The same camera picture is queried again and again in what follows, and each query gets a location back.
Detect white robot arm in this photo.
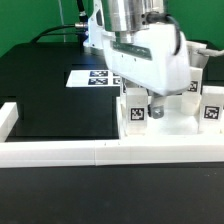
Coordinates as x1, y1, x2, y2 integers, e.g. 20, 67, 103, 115
84, 0, 190, 119

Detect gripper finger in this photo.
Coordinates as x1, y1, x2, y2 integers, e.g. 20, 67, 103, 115
148, 93, 166, 119

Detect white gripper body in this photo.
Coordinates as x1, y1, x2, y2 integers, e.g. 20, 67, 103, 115
102, 24, 191, 96

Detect white square table top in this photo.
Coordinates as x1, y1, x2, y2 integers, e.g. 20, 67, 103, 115
116, 96, 224, 139

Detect white U-shaped obstacle fence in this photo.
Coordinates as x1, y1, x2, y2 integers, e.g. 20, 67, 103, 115
0, 102, 224, 168

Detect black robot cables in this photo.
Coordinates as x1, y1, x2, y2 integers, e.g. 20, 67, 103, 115
30, 0, 90, 44

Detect white marker sheet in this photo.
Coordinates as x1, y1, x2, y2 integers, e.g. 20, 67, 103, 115
66, 70, 120, 88

